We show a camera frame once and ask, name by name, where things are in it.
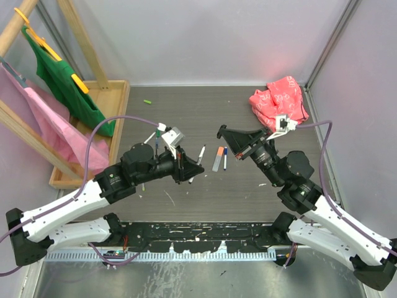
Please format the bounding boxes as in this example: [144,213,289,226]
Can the orange highlighter cap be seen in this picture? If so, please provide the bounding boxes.
[216,147,224,156]

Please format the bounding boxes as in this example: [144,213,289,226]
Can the pink cloth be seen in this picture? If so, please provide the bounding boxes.
[0,66,111,174]

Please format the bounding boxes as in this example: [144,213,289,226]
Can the blue-grey clothes hanger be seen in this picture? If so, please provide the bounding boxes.
[0,56,28,88]

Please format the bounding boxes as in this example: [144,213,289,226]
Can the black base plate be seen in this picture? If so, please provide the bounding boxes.
[88,220,298,254]

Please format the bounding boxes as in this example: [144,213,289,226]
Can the aluminium frame post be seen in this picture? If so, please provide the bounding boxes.
[303,0,363,91]

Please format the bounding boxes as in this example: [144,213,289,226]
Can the white pen with black end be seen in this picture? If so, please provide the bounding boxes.
[188,144,206,184]

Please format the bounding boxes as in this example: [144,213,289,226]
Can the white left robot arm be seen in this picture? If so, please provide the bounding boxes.
[6,143,204,267]

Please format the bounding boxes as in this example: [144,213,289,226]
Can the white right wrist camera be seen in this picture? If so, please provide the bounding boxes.
[267,114,298,141]

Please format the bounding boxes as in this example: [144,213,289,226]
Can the yellow clothes hanger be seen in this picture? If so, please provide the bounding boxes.
[14,7,89,94]

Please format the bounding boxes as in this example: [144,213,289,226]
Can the grey slotted cable duct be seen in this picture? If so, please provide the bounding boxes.
[44,249,277,262]

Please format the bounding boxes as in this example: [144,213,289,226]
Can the white marker with green end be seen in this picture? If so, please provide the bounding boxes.
[143,131,156,144]

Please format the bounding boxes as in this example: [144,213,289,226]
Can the wooden rack frame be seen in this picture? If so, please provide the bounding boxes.
[1,12,109,174]

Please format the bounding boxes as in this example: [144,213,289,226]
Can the grey highlighter with orange tip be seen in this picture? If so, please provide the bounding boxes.
[212,155,222,172]

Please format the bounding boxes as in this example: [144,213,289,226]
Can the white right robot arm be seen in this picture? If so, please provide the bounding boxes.
[217,125,396,291]

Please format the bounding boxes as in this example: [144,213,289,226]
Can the white marker with blue end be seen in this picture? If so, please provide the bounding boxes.
[223,154,227,171]

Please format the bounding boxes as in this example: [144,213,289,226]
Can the coral patterned cloth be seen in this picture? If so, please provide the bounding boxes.
[249,76,309,132]

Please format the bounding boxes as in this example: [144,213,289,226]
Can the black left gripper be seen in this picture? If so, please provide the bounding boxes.
[134,145,204,185]

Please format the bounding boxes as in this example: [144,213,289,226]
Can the wooden rack base tray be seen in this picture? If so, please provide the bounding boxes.
[48,79,131,190]

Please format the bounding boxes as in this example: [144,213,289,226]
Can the green cloth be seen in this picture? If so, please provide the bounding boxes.
[21,26,105,129]

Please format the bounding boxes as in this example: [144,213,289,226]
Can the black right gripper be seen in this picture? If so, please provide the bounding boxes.
[219,125,284,186]

